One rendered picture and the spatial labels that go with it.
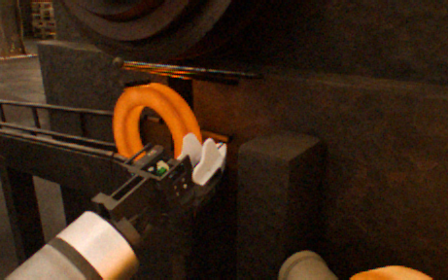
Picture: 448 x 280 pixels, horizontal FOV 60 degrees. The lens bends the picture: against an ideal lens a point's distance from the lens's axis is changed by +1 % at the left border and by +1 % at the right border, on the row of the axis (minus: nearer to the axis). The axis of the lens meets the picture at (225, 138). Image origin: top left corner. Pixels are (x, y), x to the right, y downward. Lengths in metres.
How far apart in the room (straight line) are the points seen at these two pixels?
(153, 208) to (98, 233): 0.08
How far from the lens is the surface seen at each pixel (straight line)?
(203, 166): 0.52
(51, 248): 0.44
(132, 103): 0.64
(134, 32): 0.56
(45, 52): 1.02
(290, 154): 0.46
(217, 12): 0.47
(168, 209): 0.48
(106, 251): 0.43
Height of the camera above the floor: 0.97
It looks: 20 degrees down
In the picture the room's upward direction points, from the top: straight up
